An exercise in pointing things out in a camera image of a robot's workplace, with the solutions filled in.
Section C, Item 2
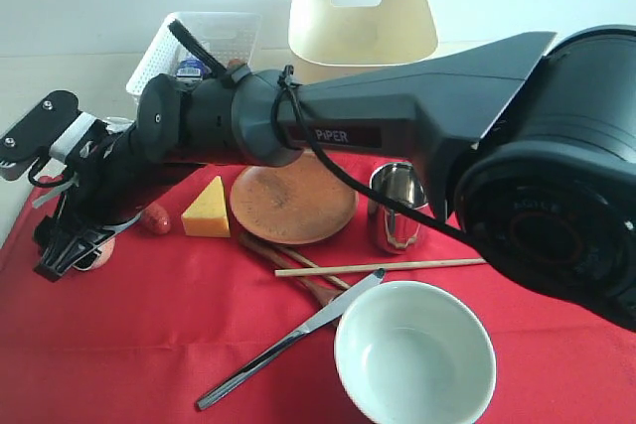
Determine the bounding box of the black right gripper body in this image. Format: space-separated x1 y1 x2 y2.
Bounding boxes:
34 121 199 245

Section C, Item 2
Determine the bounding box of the brown egg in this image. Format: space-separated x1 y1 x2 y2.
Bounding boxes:
74 237 116 271

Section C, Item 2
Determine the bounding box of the red sausage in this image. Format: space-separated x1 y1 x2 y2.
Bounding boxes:
138 202 171 235

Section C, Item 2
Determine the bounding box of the yellow cheese wedge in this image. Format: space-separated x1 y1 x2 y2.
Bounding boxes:
181 176 231 238

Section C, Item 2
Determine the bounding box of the white blue packet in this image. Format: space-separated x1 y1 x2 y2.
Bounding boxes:
174 57 208 83

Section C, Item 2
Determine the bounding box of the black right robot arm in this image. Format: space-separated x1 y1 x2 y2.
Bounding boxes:
35 26 635 330

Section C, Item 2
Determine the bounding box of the red table cloth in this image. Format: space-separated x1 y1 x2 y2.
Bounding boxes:
1 166 635 423

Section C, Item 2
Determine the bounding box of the white perforated plastic basket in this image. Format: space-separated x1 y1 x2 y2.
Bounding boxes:
125 12 261 102

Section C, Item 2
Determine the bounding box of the brown wooden plate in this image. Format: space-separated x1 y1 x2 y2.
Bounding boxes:
230 152 359 245

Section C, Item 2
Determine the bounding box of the brown wooden chopstick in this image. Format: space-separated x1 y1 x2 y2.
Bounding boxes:
272 244 350 290

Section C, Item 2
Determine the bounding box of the stainless steel knife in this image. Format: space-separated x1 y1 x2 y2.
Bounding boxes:
196 268 386 411

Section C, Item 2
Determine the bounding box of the brown wooden spoon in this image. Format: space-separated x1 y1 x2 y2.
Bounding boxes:
238 232 348 306

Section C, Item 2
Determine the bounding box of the cream plastic bin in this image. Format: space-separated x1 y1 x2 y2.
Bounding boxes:
287 0 438 83

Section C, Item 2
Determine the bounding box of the stainless steel cup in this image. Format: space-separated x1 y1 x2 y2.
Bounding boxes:
367 162 428 254

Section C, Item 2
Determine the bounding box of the white ceramic bowl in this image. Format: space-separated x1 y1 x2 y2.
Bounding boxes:
334 281 497 423

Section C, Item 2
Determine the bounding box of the light wooden chopstick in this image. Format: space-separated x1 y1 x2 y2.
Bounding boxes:
274 258 487 277

